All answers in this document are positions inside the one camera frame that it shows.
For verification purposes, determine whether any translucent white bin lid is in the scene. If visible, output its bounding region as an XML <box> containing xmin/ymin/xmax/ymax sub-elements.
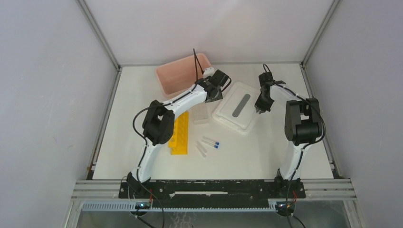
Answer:
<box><xmin>212</xmin><ymin>82</ymin><xmax>260</xmax><ymax>136</ymax></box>

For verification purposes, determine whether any pink plastic storage bin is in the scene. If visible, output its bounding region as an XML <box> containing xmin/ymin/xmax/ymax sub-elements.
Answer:
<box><xmin>155</xmin><ymin>53</ymin><xmax>211</xmax><ymax>98</ymax></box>

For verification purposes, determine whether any blue capped tube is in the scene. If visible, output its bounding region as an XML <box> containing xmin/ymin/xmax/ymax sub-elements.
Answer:
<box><xmin>202</xmin><ymin>139</ymin><xmax>219</xmax><ymax>149</ymax></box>
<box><xmin>203</xmin><ymin>136</ymin><xmax>220</xmax><ymax>147</ymax></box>

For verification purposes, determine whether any yellow test tube rack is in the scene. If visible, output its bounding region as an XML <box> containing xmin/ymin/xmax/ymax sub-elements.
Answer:
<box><xmin>168</xmin><ymin>112</ymin><xmax>189</xmax><ymax>155</ymax></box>

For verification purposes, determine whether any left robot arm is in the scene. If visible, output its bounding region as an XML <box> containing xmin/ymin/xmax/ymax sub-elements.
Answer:
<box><xmin>126</xmin><ymin>67</ymin><xmax>232</xmax><ymax>198</ymax></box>

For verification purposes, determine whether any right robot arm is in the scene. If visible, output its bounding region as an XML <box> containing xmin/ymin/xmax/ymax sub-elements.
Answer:
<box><xmin>254</xmin><ymin>72</ymin><xmax>326</xmax><ymax>198</ymax></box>

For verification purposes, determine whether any clear well plate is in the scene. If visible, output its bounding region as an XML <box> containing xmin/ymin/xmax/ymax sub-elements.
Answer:
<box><xmin>191</xmin><ymin>103</ymin><xmax>209</xmax><ymax>125</ymax></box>

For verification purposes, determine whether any clear tube right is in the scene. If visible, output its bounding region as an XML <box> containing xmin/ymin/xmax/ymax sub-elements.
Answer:
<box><xmin>197</xmin><ymin>141</ymin><xmax>207</xmax><ymax>154</ymax></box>

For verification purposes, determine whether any clear tube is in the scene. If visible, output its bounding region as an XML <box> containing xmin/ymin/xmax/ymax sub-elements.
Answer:
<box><xmin>197</xmin><ymin>141</ymin><xmax>207</xmax><ymax>154</ymax></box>
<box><xmin>196</xmin><ymin>145</ymin><xmax>206</xmax><ymax>159</ymax></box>

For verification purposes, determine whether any clear tube left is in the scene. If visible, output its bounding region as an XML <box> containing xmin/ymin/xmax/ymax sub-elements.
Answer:
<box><xmin>196</xmin><ymin>145</ymin><xmax>206</xmax><ymax>159</ymax></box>

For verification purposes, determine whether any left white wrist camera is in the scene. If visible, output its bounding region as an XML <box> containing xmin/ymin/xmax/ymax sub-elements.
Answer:
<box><xmin>203</xmin><ymin>67</ymin><xmax>215</xmax><ymax>78</ymax></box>

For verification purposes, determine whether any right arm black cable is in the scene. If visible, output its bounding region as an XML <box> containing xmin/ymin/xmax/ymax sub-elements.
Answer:
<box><xmin>262</xmin><ymin>64</ymin><xmax>327</xmax><ymax>190</ymax></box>

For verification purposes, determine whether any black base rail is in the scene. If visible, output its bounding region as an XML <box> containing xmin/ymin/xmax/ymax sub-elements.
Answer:
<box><xmin>118</xmin><ymin>180</ymin><xmax>306</xmax><ymax>209</ymax></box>

